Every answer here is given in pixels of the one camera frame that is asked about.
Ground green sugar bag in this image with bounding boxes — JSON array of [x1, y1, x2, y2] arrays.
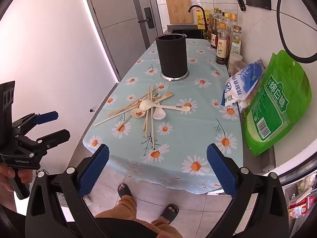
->
[[243, 50, 312, 156]]

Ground blue white salt bag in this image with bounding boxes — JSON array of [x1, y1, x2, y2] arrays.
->
[[221, 59, 266, 107]]

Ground brown spice jar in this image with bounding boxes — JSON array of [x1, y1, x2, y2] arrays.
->
[[233, 61, 248, 74]]

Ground yellow oil jug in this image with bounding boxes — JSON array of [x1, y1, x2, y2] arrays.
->
[[196, 8, 209, 30]]

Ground black kitchen sink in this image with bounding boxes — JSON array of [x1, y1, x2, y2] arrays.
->
[[167, 25, 207, 40]]

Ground black kitchen faucet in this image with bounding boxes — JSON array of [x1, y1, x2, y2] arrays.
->
[[188, 5, 206, 31]]

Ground white lid spice jar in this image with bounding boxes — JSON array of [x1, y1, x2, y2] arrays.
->
[[227, 54, 243, 76]]

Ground grey door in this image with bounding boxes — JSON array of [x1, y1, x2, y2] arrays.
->
[[82, 0, 161, 80]]

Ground black power cable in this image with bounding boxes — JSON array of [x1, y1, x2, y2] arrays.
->
[[274, 0, 317, 62]]

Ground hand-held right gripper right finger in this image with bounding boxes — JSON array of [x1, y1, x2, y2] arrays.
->
[[205, 143, 289, 238]]

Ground dinosaur print ceramic spoon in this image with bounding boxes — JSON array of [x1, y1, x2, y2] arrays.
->
[[152, 93, 167, 120]]

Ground plain white ceramic spoon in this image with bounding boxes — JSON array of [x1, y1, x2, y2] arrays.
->
[[139, 100, 192, 112]]

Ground person's left hand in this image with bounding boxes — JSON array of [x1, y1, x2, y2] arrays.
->
[[0, 164, 34, 186]]

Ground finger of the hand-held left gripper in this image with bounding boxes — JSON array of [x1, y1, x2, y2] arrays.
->
[[11, 111, 59, 136], [17, 129, 71, 158]]

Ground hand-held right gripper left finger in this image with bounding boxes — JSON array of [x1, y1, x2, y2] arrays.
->
[[25, 143, 110, 238]]

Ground black slipper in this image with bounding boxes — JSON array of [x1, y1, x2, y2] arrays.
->
[[117, 183, 133, 199], [160, 204, 179, 225]]

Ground black door handle lock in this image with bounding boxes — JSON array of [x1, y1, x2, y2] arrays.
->
[[138, 7, 155, 29]]

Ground wooden cutting board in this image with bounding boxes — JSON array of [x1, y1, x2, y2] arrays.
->
[[165, 0, 194, 25]]

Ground pile of wooden chopsticks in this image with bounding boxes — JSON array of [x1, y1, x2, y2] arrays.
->
[[94, 85, 161, 150]]

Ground daisy print tablecloth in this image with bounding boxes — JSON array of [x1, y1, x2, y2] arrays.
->
[[83, 38, 244, 195]]

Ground colourful food packets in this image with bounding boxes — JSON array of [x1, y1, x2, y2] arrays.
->
[[287, 174, 317, 219]]

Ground black cylindrical utensil holder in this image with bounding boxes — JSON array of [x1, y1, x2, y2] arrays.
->
[[156, 33, 190, 82]]

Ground row of condiment bottles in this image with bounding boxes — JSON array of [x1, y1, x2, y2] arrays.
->
[[207, 7, 243, 65]]

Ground brown fleece pants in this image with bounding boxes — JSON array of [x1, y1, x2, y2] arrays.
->
[[95, 195, 184, 238]]

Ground capybara print ceramic spoon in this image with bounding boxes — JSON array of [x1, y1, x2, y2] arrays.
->
[[130, 92, 174, 118]]

